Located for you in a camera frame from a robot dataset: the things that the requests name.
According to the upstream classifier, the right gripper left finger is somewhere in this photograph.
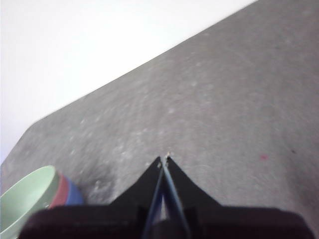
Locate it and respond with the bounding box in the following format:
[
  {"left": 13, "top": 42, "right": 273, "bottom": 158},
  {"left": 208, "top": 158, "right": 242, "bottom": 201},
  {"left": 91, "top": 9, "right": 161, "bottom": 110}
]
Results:
[{"left": 109, "top": 155, "right": 164, "bottom": 207}]

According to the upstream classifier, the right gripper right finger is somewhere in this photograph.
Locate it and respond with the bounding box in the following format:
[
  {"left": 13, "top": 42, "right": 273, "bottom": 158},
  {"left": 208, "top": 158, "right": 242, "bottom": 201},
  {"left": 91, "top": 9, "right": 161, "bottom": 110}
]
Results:
[{"left": 164, "top": 155, "right": 223, "bottom": 208}]

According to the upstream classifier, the red ribbed bowl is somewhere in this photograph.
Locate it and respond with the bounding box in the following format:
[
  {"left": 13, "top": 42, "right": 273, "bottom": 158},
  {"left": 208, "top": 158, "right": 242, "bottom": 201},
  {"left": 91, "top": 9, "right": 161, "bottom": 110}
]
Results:
[{"left": 49, "top": 174, "right": 70, "bottom": 209}]

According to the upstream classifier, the green ribbed bowl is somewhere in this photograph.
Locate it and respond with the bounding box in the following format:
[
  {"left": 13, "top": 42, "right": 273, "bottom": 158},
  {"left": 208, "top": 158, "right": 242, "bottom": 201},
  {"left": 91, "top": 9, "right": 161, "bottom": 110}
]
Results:
[{"left": 0, "top": 165, "right": 60, "bottom": 239}]

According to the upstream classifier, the blue ribbed bowl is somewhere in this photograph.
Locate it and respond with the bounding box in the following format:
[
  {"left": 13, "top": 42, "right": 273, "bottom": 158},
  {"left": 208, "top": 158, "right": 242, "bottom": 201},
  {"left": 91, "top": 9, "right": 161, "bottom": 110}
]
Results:
[{"left": 64, "top": 179, "right": 85, "bottom": 206}]

